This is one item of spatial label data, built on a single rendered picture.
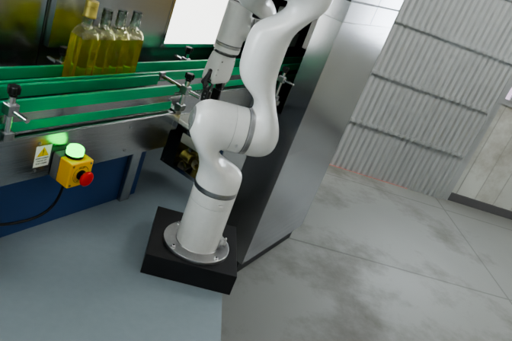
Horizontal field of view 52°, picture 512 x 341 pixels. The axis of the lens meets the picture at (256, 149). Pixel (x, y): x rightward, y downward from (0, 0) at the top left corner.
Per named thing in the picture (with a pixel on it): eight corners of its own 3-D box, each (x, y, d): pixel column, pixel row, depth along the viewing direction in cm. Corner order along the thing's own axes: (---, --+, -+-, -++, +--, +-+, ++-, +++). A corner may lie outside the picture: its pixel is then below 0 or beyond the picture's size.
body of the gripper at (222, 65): (226, 44, 170) (216, 75, 174) (208, 44, 162) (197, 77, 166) (244, 53, 167) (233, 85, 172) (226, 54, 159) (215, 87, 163)
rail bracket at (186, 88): (158, 94, 171) (168, 58, 166) (196, 117, 164) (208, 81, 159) (152, 95, 168) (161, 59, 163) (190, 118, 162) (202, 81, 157)
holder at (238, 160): (180, 144, 193) (191, 106, 188) (237, 181, 183) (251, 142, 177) (148, 151, 179) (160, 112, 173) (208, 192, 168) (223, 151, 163)
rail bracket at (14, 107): (9, 136, 117) (19, 82, 112) (30, 151, 114) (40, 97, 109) (-8, 138, 114) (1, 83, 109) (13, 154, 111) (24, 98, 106)
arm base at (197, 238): (229, 235, 156) (249, 183, 149) (225, 273, 139) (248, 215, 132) (168, 216, 154) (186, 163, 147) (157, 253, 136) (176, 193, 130)
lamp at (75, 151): (75, 149, 132) (78, 139, 131) (87, 158, 131) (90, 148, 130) (60, 152, 129) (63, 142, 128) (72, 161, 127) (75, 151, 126)
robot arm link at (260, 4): (307, -29, 144) (265, 30, 170) (254, -49, 139) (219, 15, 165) (305, -2, 140) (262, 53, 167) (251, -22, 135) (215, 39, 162)
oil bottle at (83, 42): (72, 93, 149) (88, 21, 141) (85, 101, 147) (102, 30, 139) (56, 94, 145) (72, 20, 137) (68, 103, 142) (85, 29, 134)
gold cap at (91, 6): (84, 13, 138) (88, -3, 137) (97, 17, 139) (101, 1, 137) (80, 15, 135) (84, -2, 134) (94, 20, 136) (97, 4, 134)
